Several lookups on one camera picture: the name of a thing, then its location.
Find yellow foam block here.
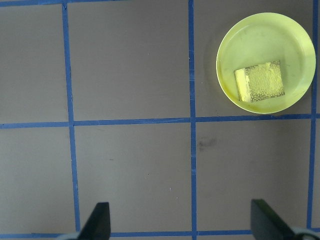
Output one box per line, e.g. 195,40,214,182
233,59,286,103

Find yellow round plate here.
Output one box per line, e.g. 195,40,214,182
215,12,317,115

